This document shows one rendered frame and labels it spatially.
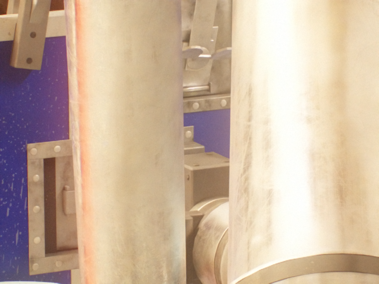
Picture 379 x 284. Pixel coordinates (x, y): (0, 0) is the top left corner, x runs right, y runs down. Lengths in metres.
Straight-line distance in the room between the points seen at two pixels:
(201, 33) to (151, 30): 0.52
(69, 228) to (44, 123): 0.11
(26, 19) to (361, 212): 0.93
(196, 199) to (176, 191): 0.27
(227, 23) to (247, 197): 0.99
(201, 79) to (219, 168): 0.19
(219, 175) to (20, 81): 0.21
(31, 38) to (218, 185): 0.22
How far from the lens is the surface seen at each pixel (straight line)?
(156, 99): 1.59
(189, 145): 1.98
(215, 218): 1.88
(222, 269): 1.84
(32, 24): 1.99
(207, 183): 1.93
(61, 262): 2.07
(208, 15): 2.06
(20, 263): 2.05
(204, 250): 1.87
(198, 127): 2.10
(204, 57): 2.07
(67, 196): 2.06
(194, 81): 2.10
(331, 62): 1.19
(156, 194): 1.65
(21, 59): 1.99
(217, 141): 2.11
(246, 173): 1.15
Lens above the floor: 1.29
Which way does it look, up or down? 13 degrees down
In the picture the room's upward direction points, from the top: straight up
